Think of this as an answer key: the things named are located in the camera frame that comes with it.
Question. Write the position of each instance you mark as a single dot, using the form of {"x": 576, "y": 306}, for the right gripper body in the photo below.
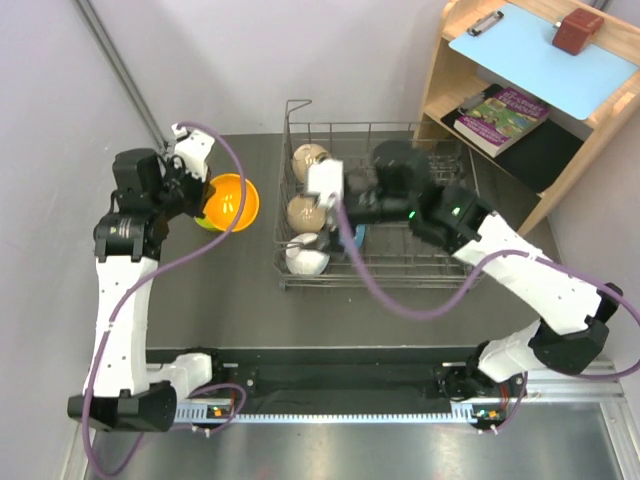
{"x": 364, "y": 207}

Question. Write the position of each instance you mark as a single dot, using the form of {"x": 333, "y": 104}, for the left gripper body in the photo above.
{"x": 182, "y": 189}

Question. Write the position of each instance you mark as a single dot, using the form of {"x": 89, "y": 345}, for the blue bowl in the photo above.
{"x": 359, "y": 235}

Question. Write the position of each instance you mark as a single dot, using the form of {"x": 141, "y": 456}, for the yellow-green bowl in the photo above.
{"x": 205, "y": 223}

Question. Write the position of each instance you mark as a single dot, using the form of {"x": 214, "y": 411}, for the orange bowl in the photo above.
{"x": 223, "y": 206}

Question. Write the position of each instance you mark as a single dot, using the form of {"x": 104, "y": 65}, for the tan speckled bowl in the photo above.
{"x": 304, "y": 216}

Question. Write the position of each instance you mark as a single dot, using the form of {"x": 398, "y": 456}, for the cream bowl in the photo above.
{"x": 305, "y": 156}

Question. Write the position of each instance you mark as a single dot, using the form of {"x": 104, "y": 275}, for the white bowl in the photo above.
{"x": 302, "y": 258}

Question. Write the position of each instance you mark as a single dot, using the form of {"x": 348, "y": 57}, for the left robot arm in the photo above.
{"x": 120, "y": 393}

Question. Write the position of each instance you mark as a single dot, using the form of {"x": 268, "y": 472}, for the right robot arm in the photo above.
{"x": 573, "y": 313}

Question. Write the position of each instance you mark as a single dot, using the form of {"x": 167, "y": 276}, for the wooden shelf unit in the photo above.
{"x": 454, "y": 78}

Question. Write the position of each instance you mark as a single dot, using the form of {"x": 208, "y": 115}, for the purple green book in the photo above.
{"x": 501, "y": 120}

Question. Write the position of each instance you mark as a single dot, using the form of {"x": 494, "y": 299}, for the aluminium corner profile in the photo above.
{"x": 106, "y": 45}

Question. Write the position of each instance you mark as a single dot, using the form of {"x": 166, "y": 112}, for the light blue clipboard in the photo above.
{"x": 519, "y": 49}

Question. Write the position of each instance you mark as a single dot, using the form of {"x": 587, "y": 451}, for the red-brown box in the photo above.
{"x": 576, "y": 31}

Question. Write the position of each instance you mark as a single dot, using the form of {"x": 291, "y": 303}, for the grey wire dish rack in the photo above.
{"x": 393, "y": 256}

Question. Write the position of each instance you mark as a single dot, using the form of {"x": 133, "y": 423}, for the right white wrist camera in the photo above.
{"x": 325, "y": 182}

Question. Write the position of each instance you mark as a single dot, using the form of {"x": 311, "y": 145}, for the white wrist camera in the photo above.
{"x": 191, "y": 151}
{"x": 325, "y": 182}

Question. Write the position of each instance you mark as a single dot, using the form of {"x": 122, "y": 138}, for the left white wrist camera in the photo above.
{"x": 191, "y": 151}

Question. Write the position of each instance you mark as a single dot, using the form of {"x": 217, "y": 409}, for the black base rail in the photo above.
{"x": 293, "y": 382}

